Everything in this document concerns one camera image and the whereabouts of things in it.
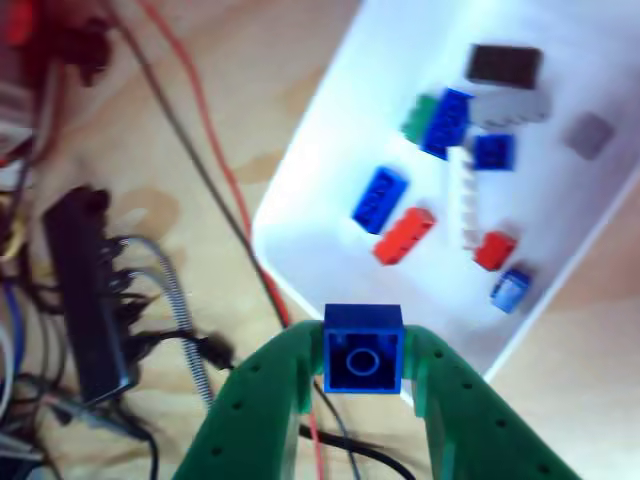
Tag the grey 2x2 lego brick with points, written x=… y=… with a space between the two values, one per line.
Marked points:
x=587 y=135

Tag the light grey 2x4 lego brick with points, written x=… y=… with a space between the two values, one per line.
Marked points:
x=510 y=107

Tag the blue 2x2 lego brick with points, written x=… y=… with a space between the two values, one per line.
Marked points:
x=510 y=290
x=362 y=360
x=492 y=151

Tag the dark grey USB hub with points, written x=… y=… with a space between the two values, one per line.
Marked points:
x=87 y=300

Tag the dark green 2x4 lego brick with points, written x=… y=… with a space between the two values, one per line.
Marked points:
x=502 y=65

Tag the white plastic bin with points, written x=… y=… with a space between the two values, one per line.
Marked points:
x=325 y=175

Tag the red 2x4 lego brick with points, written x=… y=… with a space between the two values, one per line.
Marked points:
x=405 y=235

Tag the long white lego brick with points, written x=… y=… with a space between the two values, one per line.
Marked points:
x=462 y=200

